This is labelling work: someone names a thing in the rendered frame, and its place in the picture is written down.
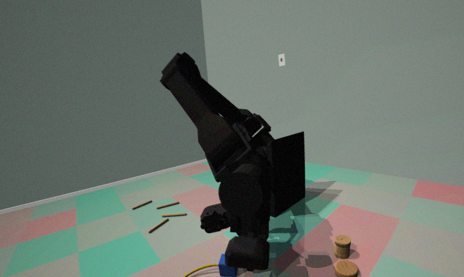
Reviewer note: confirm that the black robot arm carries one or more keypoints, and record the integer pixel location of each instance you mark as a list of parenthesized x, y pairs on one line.
[(236, 159)]

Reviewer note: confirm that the blue rounded block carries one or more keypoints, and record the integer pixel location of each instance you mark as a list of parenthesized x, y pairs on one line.
[(224, 270)]

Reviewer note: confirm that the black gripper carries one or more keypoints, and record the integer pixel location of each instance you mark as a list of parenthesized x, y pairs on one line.
[(250, 249)]

